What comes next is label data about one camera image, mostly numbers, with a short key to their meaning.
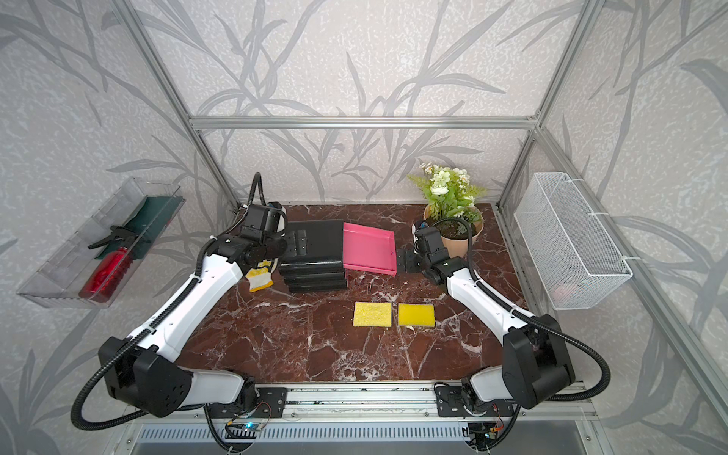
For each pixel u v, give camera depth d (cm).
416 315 89
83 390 36
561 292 71
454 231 96
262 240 59
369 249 94
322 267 82
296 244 72
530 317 45
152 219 68
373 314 89
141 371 39
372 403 75
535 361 42
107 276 58
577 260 61
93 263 64
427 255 65
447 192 85
